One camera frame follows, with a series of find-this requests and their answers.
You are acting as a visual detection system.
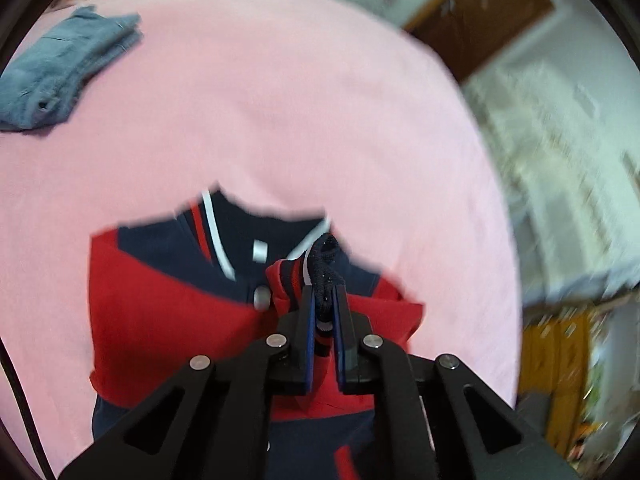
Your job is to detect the black cable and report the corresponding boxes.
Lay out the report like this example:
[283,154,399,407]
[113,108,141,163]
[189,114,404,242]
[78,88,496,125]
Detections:
[0,340,56,480]

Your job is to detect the yellow wooden cabinet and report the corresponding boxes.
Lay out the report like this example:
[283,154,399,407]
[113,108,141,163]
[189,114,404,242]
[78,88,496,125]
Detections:
[517,305,608,456]

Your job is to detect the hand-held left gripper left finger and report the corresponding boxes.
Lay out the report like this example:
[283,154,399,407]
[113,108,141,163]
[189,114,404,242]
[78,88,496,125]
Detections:
[57,286,316,480]

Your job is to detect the blue denim jeans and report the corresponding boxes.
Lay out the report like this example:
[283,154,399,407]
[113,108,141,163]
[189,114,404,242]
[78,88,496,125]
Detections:
[0,6,143,133]

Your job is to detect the red and navy jacket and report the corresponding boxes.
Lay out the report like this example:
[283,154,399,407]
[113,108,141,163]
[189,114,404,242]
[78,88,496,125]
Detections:
[89,187,426,480]

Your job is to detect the white lace cloth cover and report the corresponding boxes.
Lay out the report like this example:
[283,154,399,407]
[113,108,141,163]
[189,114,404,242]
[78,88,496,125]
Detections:
[460,45,640,306]

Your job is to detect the pink blanket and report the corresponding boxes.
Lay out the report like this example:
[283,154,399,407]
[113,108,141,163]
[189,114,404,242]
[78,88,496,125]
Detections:
[0,0,523,480]

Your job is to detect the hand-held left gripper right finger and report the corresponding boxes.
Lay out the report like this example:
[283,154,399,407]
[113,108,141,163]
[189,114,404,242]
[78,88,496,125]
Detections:
[333,284,583,480]

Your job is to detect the brown wooden door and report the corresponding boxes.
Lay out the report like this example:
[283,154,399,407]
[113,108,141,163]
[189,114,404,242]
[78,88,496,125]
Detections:
[402,0,556,81]

